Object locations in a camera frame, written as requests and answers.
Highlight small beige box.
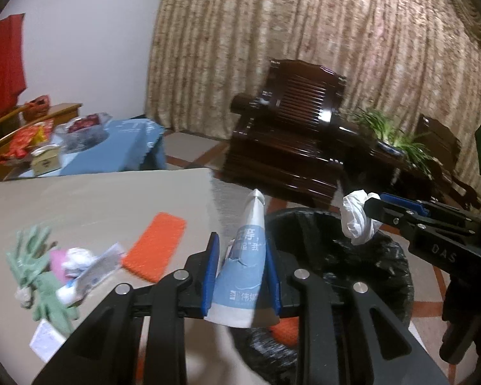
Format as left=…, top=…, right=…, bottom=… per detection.
left=30, top=146, right=61, bottom=176

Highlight white tissue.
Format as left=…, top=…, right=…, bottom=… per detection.
left=342, top=189, right=381, bottom=245

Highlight red snack packets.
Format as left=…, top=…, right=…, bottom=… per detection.
left=0, top=124, right=56, bottom=166

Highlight black bag-lined trash bin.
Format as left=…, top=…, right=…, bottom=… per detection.
left=232, top=206, right=415, bottom=385

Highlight clear plastic bag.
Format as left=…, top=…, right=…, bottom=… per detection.
left=54, top=113, right=114, bottom=154

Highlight beige patterned curtain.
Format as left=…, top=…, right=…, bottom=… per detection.
left=144, top=0, right=481, bottom=209

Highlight blue tablecloth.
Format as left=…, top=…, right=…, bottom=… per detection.
left=18, top=118, right=168, bottom=178

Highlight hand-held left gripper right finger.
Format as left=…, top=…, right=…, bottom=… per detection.
left=265, top=242, right=435, bottom=385

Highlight dark wooden armchair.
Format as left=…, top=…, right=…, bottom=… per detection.
left=415, top=113, right=481, bottom=211
left=218, top=58, right=349, bottom=210

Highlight orange mesh scrap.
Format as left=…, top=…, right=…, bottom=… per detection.
left=269, top=316, right=301, bottom=345

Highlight beige tablecloth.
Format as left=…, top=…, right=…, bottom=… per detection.
left=0, top=167, right=241, bottom=385

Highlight orange scrub pad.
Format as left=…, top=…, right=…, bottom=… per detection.
left=121, top=212, right=187, bottom=284

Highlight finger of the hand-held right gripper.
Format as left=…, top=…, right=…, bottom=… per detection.
left=364, top=197, right=426, bottom=237
left=381, top=192, right=481, bottom=225

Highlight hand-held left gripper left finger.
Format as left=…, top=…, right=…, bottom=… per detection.
left=32, top=232, right=220, bottom=385

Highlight dark wooden side table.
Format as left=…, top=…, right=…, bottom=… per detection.
left=333, top=114, right=427, bottom=206

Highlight potted green plant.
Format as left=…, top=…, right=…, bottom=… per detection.
left=352, top=107, right=437, bottom=174

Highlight white paper card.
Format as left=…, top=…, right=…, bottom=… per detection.
left=29, top=319, right=66, bottom=364

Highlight red patterned basket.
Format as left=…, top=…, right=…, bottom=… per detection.
left=22, top=95, right=51, bottom=123

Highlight green rubber glove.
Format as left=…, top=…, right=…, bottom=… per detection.
left=6, top=225, right=57, bottom=310
left=32, top=273, right=81, bottom=336

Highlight red cloth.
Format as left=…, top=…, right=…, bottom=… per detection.
left=0, top=13, right=27, bottom=116

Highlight pink mesh cloth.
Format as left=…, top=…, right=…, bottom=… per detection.
left=49, top=249, right=72, bottom=286

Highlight flattened silver tube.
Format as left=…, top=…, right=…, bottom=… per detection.
left=56, top=243, right=127, bottom=305

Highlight white crumpled paper ball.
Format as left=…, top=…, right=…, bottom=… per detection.
left=62, top=247, right=97, bottom=278

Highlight blue white toothpaste tube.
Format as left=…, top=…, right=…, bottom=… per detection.
left=204, top=188, right=281, bottom=329

